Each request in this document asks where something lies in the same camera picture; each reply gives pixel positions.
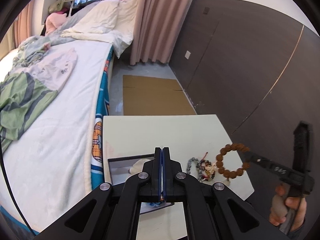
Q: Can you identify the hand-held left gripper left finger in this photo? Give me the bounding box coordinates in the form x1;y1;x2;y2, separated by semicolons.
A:
32;147;164;240

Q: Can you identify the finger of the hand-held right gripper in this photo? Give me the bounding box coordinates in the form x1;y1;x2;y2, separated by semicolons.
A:
244;150;294;180

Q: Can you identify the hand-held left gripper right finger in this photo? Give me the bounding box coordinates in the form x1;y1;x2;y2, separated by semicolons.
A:
163;147;290;240

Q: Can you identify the grey bead bracelet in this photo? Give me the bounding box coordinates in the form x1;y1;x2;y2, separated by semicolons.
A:
186;157;200;179

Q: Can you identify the dark bead bracelet red cord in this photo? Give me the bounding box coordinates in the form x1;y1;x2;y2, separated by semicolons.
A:
196;152;216;182

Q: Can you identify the black jewelry box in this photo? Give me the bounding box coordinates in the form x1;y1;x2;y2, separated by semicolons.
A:
107;153;175;215

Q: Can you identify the brown bead bracelet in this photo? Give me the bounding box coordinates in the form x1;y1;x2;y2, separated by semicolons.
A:
215;143;251;185

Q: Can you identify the person's right hand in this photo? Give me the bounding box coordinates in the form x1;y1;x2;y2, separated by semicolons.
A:
269;183;307;233

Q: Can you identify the white cloth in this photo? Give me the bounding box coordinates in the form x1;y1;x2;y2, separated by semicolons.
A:
129;158;148;176

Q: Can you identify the white side table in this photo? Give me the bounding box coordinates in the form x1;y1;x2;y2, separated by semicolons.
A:
102;114;255;240

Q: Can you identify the bed with white sheet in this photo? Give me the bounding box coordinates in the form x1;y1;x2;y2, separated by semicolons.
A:
0;52;112;233
0;0;115;233

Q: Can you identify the flat cardboard sheet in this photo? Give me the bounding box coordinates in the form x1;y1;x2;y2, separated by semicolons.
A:
122;75;198;116

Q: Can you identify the white printed garment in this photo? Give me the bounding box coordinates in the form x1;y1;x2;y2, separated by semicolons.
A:
25;47;78;90

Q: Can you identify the white duvet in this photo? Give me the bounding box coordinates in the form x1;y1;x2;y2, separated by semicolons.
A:
61;0;143;58

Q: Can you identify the green grey striped blanket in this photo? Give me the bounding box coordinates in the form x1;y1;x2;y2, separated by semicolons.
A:
0;36;59;153

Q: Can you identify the wide pink curtain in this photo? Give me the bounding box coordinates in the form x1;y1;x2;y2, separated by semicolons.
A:
130;0;199;65

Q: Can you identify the white pillow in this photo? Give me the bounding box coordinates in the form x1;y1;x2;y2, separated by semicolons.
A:
72;0;120;34

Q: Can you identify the grey blue duvet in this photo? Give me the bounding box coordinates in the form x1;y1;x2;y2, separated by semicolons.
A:
49;1;100;43

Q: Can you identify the pink plush toy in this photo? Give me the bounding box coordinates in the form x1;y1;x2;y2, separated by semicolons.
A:
45;12;68;34

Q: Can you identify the green plush toy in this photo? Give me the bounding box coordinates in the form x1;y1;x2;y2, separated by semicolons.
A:
49;0;63;13

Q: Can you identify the narrow pink curtain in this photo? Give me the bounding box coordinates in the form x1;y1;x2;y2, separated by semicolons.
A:
11;1;34;49

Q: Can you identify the black cable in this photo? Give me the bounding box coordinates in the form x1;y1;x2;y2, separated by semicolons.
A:
0;145;35;237

